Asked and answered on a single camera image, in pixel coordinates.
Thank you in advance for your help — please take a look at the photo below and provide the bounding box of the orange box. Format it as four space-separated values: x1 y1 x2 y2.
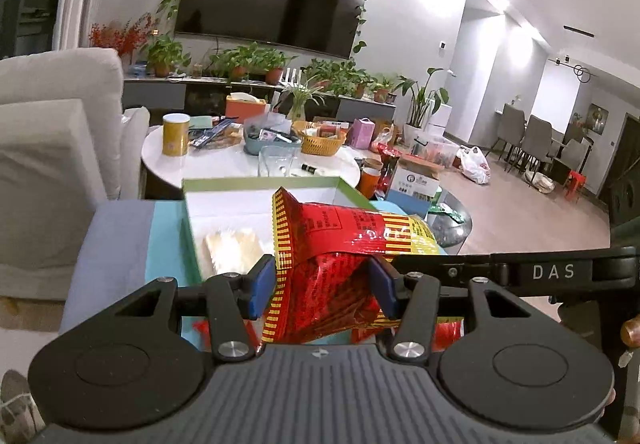
225 94 269 125

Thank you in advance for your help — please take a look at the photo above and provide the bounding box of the grey-blue blanket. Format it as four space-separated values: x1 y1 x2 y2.
59 199 157 352

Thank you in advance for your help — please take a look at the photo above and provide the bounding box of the grey dining chair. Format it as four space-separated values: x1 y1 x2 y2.
547 138 592 183
487 103 527 161
515 115 554 175

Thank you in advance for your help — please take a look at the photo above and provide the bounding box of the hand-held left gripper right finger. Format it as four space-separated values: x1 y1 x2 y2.
368 256 557 361

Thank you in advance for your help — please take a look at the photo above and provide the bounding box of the person's right hand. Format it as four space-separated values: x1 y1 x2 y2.
620 316 640 351

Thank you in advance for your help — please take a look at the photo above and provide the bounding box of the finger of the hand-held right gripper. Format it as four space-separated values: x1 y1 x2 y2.
393 252 513 295

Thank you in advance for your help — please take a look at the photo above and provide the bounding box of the clear plastic storage bin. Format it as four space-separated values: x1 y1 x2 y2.
414 133 460 170

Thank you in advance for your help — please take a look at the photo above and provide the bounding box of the spider plant in glass vase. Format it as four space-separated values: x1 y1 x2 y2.
281 78 327 122

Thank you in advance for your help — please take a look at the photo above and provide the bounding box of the white round table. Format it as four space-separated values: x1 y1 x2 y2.
141 123 362 201

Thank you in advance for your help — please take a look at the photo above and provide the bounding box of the green cardboard box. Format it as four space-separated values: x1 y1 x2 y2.
180 176 446 286

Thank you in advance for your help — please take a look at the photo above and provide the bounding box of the yellow wicker basket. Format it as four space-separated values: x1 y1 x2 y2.
292 120 347 156

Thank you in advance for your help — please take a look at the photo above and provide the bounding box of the red plastic stool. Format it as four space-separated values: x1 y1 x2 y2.
565 171 587 200

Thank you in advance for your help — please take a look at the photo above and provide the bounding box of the dark glass round table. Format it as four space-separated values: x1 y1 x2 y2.
427 189 474 256

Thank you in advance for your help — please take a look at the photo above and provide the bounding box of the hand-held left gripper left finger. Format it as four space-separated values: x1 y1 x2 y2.
115 255 277 364

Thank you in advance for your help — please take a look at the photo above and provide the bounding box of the yellow tin can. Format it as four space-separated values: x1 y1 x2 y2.
161 113 191 156

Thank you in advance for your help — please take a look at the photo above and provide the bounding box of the orange cup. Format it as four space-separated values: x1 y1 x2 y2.
359 166 384 200

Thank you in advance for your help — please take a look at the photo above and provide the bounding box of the white sofa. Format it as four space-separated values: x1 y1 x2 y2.
0 48 151 302

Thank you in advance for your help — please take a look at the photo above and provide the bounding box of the clear glass container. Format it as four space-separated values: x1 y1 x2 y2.
257 145 301 178

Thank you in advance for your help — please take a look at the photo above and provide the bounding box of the red yellow-striped snack bag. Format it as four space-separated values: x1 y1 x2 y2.
260 186 441 345

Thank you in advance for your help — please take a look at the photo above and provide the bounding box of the white blue cardboard box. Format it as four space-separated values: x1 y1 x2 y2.
385 155 446 220

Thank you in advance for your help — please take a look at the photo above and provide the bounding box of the light grey sofa cushion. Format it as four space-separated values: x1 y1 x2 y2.
0 99 108 277

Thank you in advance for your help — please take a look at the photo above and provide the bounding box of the green potted plant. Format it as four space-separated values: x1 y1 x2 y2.
372 74 399 105
142 35 192 78
302 59 352 93
207 45 257 81
349 69 374 100
254 45 297 86

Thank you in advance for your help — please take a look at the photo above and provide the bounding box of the large-leaf potted plant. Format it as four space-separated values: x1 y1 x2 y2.
395 68 451 146

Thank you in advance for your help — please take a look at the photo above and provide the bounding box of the red flower bouquet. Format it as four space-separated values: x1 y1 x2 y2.
89 13 154 71

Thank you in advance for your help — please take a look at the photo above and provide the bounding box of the blue plastic tray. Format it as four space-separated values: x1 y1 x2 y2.
242 116 302 156

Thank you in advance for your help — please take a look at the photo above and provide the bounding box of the white plastic bag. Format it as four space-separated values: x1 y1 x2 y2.
456 145 492 185

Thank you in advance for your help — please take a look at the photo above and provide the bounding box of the pale yellow snack packet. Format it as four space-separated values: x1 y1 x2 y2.
202 228 268 277

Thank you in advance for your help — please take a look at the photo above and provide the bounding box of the teal cloth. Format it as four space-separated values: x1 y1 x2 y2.
144 200 202 290

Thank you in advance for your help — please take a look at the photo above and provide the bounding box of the framed wall picture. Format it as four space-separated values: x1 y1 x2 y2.
587 104 610 132

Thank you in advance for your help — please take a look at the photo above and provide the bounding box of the pink box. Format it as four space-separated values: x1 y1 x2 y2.
346 118 377 151

